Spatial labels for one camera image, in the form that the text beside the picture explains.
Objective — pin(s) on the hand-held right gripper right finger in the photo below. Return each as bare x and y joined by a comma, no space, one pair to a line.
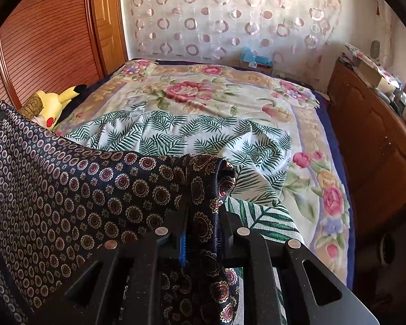
228,243

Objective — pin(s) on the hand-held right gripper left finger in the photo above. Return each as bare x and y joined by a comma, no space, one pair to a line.
181,249

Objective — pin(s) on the navy patterned garment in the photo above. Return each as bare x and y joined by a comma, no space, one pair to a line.
71,193

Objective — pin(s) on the floral blanket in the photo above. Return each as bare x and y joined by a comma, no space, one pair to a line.
189,88
322,108

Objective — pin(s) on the wooden cabinet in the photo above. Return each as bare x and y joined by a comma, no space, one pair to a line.
368,135

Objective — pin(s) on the box with blue bag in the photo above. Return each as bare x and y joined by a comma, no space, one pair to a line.
253,57

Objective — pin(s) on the yellow plush toy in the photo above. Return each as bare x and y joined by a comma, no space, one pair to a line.
52,105

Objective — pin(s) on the gold patterned cloth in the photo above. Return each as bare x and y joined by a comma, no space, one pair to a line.
32,105

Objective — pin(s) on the cardboard box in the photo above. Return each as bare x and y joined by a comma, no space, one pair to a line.
368,76

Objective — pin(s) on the sheer curtain with circles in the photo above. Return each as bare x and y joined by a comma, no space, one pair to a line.
223,13

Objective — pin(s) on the small grey fan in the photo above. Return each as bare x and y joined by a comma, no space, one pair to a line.
375,48

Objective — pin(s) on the wooden louvred wardrobe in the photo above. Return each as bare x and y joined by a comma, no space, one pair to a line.
47,40

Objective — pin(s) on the white window curtain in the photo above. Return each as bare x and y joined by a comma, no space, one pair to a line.
392,23

